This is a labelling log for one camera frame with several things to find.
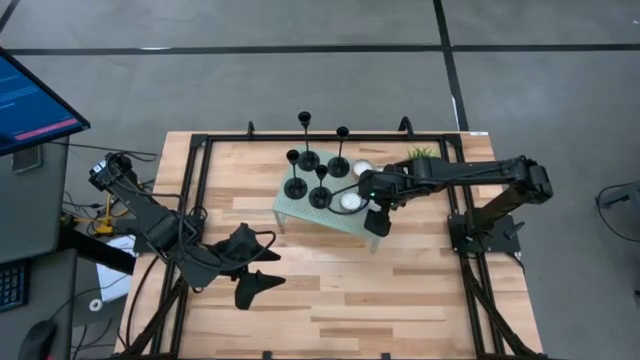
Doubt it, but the black candlestick holder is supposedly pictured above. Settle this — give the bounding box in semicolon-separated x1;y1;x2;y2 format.
327;125;351;179
308;164;334;210
283;148;309;201
296;110;322;173

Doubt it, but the black beam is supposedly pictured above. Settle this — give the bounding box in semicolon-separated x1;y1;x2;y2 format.
58;222;137;275

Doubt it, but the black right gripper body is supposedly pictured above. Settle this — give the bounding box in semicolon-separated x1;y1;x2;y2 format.
357;167;409;209

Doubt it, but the computer monitor with blue screen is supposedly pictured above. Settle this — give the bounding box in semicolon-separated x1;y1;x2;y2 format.
0;47;92;157

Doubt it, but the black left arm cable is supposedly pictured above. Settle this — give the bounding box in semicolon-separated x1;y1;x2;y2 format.
249;229;278;266

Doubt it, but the black power cable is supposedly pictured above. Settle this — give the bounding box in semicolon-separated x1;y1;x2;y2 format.
123;251;165;350

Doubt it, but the green plant in white pot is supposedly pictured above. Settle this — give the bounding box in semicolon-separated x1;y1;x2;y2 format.
405;145;441;162

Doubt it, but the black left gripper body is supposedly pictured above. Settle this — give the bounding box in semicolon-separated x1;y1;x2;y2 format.
214;223;259;276

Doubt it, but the green perforated metal shelf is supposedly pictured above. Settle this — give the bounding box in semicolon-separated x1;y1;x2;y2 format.
272;144;399;255

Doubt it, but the small round tin candle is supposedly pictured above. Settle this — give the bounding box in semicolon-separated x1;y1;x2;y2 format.
351;158;375;179
339;192;363;212

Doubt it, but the grey cabinet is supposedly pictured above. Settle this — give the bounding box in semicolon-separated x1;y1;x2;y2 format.
0;134;70;264

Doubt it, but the black computer mouse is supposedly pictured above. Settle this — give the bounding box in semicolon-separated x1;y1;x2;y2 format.
18;319;59;360

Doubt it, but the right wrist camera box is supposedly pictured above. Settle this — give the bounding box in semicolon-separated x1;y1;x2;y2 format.
363;208;393;238

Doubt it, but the black floor cable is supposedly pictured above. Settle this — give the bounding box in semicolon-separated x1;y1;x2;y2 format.
593;180;640;246

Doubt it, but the yellow clamp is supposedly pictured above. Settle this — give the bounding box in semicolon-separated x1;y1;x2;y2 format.
74;192;119;237

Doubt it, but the black keyboard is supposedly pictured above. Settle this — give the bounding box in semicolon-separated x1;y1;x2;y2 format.
0;260;29;314

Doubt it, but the grey floor object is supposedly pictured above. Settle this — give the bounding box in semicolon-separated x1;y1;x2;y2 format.
599;180;640;209

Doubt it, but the dark grey desk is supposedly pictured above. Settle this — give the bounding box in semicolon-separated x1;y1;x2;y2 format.
0;248;79;360

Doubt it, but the white paper sheet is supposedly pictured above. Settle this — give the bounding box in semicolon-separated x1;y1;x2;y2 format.
94;234;139;304

